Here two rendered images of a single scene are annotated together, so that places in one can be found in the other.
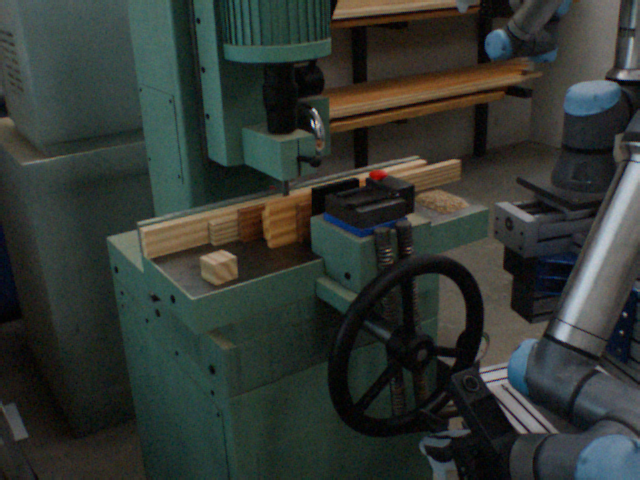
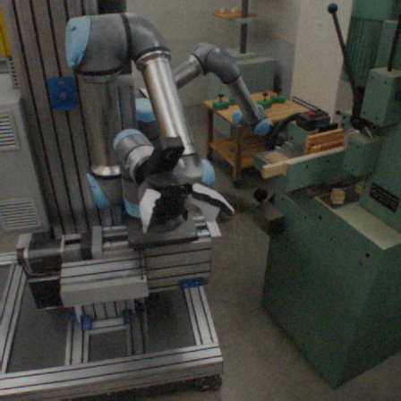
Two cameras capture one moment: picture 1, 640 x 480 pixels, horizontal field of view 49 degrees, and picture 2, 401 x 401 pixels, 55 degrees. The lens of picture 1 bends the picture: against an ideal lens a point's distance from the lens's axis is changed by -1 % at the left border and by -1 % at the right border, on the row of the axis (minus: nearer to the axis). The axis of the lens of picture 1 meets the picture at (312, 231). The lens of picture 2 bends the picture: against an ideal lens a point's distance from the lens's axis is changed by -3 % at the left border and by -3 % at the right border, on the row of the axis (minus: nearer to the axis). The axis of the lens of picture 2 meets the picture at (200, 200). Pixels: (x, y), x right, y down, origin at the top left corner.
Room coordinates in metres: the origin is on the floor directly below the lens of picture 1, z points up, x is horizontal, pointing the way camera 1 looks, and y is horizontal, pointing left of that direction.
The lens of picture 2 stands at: (2.63, -0.41, 1.60)
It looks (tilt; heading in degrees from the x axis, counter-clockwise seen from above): 33 degrees down; 186
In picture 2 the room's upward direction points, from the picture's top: straight up
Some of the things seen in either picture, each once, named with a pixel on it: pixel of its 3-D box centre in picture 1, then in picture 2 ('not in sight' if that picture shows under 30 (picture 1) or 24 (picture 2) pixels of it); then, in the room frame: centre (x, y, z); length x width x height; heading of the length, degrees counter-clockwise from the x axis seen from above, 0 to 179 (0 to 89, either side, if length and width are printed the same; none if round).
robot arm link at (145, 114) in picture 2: not in sight; (143, 117); (1.09, -0.80, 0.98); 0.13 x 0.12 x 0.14; 34
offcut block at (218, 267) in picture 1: (219, 267); not in sight; (0.97, 0.14, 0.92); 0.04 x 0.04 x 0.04; 40
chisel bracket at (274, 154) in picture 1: (279, 153); (359, 126); (1.19, 0.05, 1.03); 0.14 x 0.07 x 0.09; 32
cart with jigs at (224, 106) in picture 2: not in sight; (253, 131); (-0.35, -0.27, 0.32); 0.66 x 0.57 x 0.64; 120
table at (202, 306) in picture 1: (340, 253); (322, 151); (1.11, -0.05, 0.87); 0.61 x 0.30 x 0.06; 122
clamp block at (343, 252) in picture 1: (370, 244); (311, 134); (1.03, -0.09, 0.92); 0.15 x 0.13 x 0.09; 122
